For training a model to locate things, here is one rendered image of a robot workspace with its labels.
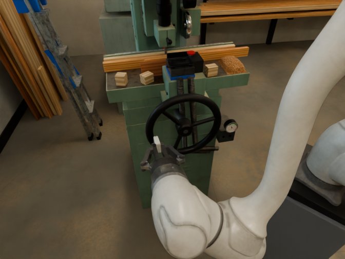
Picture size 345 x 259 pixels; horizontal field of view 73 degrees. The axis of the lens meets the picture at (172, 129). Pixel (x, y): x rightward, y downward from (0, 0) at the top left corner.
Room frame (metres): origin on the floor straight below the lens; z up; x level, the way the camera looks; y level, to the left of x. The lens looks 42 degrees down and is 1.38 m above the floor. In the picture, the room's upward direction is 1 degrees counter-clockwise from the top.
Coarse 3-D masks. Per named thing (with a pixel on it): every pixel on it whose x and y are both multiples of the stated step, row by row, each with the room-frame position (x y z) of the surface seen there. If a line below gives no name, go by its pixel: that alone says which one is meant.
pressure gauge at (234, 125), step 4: (228, 120) 0.83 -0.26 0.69; (232, 120) 0.83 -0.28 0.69; (224, 124) 0.83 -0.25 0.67; (228, 124) 0.81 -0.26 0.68; (232, 124) 0.81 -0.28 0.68; (236, 124) 0.82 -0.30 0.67; (228, 128) 0.81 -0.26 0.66; (232, 128) 0.82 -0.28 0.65; (236, 128) 0.82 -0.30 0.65; (228, 132) 0.81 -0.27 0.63; (232, 132) 0.81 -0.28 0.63
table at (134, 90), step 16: (112, 80) 0.86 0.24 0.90; (128, 80) 0.85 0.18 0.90; (160, 80) 0.85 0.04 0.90; (208, 80) 0.85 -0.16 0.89; (224, 80) 0.87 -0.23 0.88; (240, 80) 0.88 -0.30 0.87; (112, 96) 0.78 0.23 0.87; (128, 96) 0.79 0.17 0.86; (144, 96) 0.80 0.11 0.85; (160, 96) 0.81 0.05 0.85
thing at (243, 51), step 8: (232, 48) 1.05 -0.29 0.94; (240, 48) 1.05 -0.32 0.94; (248, 48) 1.05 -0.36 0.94; (208, 56) 1.02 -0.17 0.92; (216, 56) 1.02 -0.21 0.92; (224, 56) 1.03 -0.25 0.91; (240, 56) 1.05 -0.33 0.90; (104, 64) 0.93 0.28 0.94; (112, 64) 0.93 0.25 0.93; (120, 64) 0.94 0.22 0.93; (128, 64) 0.95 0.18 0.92; (136, 64) 0.95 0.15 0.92
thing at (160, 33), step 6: (156, 24) 1.00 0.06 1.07; (156, 30) 0.99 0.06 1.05; (162, 30) 0.94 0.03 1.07; (168, 30) 0.94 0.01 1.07; (174, 30) 0.94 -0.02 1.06; (156, 36) 1.00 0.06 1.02; (162, 36) 0.94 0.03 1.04; (168, 36) 0.94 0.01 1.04; (174, 36) 0.94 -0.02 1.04; (162, 42) 0.94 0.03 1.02; (174, 42) 0.94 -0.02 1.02
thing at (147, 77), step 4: (144, 72) 0.85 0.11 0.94; (148, 72) 0.85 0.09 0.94; (140, 76) 0.83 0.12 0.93; (144, 76) 0.82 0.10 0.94; (148, 76) 0.82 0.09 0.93; (152, 76) 0.83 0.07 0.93; (140, 80) 0.83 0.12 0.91; (144, 80) 0.81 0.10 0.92; (148, 80) 0.82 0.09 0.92; (152, 80) 0.83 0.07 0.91; (144, 84) 0.81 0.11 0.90
